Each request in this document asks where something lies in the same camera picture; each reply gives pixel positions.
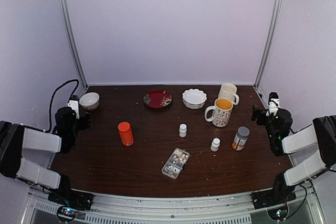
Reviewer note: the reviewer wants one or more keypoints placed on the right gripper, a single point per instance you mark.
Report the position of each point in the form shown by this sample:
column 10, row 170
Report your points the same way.
column 255, row 114

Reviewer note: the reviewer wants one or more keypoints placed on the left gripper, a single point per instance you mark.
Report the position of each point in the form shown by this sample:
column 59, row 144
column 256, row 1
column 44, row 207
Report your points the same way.
column 85, row 121

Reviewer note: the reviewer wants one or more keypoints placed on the amber bottle grey cap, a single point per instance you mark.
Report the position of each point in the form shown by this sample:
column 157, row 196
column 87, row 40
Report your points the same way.
column 240, row 138

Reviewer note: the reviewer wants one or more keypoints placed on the orange pill bottle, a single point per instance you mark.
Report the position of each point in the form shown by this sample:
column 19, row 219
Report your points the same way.
column 125, row 133

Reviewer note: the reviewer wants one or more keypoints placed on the small white pill bottle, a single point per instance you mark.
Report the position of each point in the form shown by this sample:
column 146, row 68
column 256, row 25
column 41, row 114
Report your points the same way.
column 182, row 130
column 215, row 144

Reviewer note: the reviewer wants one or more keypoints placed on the clear plastic pill organizer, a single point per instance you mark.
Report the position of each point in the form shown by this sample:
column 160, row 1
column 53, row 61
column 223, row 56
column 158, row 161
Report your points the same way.
column 169, row 161

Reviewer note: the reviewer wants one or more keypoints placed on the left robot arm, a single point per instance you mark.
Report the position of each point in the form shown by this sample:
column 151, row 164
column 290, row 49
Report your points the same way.
column 16, row 137

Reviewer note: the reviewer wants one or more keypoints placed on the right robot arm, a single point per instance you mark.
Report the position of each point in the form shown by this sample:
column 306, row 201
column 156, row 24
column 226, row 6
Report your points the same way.
column 321, row 132

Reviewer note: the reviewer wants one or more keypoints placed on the beige round pills in organizer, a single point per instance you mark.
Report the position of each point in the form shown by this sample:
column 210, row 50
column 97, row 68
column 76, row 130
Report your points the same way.
column 178, row 160

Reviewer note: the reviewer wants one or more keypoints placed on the small pills in organizer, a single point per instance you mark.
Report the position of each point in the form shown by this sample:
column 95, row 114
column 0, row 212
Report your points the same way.
column 173, row 171

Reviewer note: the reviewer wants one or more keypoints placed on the white round pills in organizer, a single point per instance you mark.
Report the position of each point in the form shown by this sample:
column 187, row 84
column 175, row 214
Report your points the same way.
column 174, row 165

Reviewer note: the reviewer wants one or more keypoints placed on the white ceramic bowl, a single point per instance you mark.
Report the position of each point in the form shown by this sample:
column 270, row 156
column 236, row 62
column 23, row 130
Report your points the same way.
column 90, row 101

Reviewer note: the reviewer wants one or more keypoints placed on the white floral mug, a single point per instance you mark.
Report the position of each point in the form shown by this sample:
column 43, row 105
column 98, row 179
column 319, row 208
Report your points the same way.
column 219, row 113

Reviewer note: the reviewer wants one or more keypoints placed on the cream ribbed mug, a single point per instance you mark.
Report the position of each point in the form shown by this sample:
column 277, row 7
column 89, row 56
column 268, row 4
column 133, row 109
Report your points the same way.
column 229, row 91

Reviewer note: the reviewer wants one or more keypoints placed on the white scalloped bowl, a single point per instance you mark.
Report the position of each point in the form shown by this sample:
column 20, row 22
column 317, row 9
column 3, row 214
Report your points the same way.
column 194, row 98

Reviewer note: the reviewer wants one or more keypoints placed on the red floral plate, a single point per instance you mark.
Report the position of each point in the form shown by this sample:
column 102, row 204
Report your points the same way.
column 157, row 99

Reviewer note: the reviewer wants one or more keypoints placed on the left round circuit board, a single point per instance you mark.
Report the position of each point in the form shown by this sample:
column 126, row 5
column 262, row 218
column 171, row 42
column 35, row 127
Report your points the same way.
column 66, row 214

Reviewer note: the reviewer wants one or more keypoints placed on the round circuit board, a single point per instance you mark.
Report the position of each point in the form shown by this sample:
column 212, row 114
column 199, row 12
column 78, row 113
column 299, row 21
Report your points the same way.
column 66, row 214
column 278, row 214

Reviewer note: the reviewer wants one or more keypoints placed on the right round circuit board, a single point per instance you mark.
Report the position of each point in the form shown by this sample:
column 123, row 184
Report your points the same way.
column 278, row 214

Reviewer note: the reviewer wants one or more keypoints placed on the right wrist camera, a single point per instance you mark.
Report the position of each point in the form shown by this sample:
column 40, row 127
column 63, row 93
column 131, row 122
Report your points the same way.
column 273, row 104

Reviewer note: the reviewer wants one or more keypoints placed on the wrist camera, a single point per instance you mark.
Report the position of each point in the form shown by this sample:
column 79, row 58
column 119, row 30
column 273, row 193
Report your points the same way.
column 273, row 104
column 73, row 103

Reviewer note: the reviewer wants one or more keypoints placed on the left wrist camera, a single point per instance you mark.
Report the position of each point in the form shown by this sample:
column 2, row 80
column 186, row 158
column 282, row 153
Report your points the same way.
column 73, row 103

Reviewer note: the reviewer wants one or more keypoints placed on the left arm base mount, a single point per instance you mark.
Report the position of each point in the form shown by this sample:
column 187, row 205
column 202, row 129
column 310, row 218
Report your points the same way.
column 66, row 196

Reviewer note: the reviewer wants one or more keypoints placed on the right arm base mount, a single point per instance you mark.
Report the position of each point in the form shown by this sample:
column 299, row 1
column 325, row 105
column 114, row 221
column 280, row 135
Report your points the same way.
column 279, row 194

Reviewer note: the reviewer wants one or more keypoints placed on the front aluminium rail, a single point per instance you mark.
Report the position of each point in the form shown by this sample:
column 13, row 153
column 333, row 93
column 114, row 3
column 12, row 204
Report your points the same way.
column 235, row 208

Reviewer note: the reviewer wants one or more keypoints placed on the right aluminium frame post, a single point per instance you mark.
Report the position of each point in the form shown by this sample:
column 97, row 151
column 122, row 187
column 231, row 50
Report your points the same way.
column 269, row 40

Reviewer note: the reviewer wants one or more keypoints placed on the aluminium frame post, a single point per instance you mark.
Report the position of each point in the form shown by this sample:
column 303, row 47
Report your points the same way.
column 269, row 40
column 72, row 43

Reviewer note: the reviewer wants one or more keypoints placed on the left aluminium frame post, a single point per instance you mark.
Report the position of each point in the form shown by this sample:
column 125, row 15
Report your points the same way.
column 72, row 43

